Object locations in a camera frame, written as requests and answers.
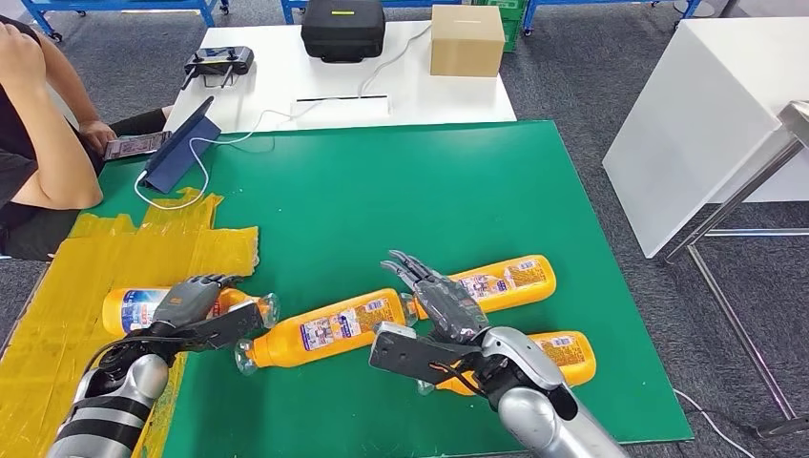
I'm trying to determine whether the blue steel rack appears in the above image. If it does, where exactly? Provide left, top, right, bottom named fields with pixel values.
left=522, top=0, right=704, bottom=37
left=20, top=0, right=230, bottom=44
left=280, top=0, right=466, bottom=27

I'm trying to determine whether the black carrying case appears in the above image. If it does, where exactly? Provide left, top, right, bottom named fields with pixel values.
left=301, top=0, right=386, bottom=64

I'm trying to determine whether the person's left hand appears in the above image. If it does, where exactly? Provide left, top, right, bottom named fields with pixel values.
left=78, top=118, right=118, bottom=156

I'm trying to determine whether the yellow tape patch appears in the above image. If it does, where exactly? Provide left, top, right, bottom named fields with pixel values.
left=0, top=187, right=260, bottom=458

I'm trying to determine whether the black remote controller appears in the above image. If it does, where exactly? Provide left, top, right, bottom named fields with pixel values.
left=181, top=46, right=256, bottom=91

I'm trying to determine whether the white charging cable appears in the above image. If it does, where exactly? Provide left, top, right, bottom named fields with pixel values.
left=134, top=99, right=326, bottom=212

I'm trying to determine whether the white power cable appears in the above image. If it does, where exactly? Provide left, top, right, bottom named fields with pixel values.
left=357, top=24, right=434, bottom=99

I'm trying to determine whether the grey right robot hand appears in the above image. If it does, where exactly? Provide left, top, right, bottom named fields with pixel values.
left=380, top=249, right=491, bottom=345

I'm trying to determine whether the person's right hand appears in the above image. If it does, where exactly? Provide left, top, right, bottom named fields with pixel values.
left=0, top=22, right=40, bottom=93

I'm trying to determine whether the tablet in blue case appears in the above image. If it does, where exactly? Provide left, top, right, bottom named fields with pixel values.
left=139, top=95, right=222, bottom=195

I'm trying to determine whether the white floor cable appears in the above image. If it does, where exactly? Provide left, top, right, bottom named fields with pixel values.
left=674, top=388, right=744, bottom=458

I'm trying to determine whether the grey round base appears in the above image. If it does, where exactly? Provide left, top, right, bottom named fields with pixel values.
left=673, top=0, right=716, bottom=18

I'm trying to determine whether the smartphone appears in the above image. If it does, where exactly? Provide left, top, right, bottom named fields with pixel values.
left=102, top=131, right=173, bottom=162

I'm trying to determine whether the cardboard box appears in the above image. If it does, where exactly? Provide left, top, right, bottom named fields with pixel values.
left=430, top=5, right=507, bottom=78

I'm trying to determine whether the green plastic crate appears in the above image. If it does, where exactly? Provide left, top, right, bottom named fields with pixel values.
left=473, top=0, right=530, bottom=53

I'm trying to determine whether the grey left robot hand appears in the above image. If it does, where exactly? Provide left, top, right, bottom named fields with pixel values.
left=151, top=273, right=244, bottom=330

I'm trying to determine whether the person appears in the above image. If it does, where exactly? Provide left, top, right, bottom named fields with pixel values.
left=0, top=10, right=175, bottom=261

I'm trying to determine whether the white table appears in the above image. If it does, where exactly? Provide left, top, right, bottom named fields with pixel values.
left=164, top=20, right=518, bottom=134

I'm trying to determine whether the white power strip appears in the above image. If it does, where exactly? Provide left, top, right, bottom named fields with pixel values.
left=290, top=93, right=392, bottom=126

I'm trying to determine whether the orange detergent bottle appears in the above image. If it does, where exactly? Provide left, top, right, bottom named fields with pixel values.
left=102, top=285, right=280, bottom=338
left=404, top=254, right=557, bottom=321
left=235, top=287, right=409, bottom=375
left=417, top=330, right=597, bottom=398

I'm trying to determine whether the metal frame stand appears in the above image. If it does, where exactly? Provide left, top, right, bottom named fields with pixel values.
left=663, top=99, right=809, bottom=439

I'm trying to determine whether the white cabinet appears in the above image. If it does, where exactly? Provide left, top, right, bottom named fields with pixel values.
left=602, top=16, right=809, bottom=260

